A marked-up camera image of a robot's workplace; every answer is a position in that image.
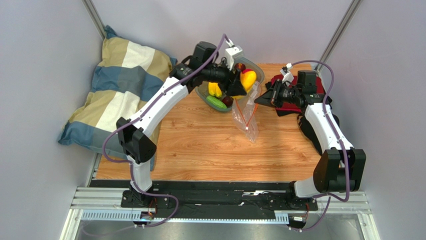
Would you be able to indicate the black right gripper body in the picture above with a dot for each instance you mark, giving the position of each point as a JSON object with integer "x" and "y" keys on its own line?
{"x": 274, "y": 96}

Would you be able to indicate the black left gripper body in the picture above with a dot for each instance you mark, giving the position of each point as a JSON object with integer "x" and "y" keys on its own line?
{"x": 221, "y": 74}

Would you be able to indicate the yellow banana bunch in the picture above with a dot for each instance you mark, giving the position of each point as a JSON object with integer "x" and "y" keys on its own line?
{"x": 214, "y": 90}

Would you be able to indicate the yellow orange mango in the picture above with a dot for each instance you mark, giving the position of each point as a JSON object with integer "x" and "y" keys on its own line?
{"x": 248, "y": 78}

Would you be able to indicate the clear zip top bag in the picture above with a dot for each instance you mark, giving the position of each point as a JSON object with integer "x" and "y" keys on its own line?
{"x": 243, "y": 113}

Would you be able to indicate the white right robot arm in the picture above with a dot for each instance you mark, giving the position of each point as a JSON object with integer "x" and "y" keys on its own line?
{"x": 341, "y": 166}

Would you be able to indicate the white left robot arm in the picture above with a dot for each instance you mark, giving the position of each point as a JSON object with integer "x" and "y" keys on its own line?
{"x": 134, "y": 133}

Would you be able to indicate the single yellow banana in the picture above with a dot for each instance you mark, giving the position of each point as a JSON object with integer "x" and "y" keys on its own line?
{"x": 239, "y": 97}

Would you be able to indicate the dark purple plum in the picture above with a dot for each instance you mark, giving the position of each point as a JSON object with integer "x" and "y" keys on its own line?
{"x": 228, "y": 101}

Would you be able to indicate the red folded cloth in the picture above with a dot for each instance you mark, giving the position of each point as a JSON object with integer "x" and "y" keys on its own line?
{"x": 289, "y": 108}

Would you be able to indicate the dark red mangosteen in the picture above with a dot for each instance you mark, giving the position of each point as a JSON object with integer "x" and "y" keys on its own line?
{"x": 240, "y": 66}

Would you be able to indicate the grey transparent plastic container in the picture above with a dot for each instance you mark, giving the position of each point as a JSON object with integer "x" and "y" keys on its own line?
{"x": 202, "y": 90}

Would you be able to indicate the green cucumber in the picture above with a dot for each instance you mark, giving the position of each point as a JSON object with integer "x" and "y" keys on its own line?
{"x": 217, "y": 103}

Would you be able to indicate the black cloth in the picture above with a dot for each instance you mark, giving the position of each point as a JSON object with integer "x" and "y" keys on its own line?
{"x": 309, "y": 129}

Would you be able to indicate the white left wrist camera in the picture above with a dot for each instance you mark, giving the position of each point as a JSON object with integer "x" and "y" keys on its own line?
{"x": 232, "y": 53}

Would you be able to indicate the right aluminium frame post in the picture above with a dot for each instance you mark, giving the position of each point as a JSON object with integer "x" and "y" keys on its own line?
{"x": 339, "y": 31}

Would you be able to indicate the aluminium frame post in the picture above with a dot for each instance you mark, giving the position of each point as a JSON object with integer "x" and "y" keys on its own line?
{"x": 95, "y": 17}
{"x": 339, "y": 31}

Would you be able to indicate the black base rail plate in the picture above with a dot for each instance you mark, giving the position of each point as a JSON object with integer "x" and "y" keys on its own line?
{"x": 216, "y": 200}

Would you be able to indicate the left aluminium frame post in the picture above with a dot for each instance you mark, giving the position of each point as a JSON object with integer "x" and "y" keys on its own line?
{"x": 95, "y": 17}

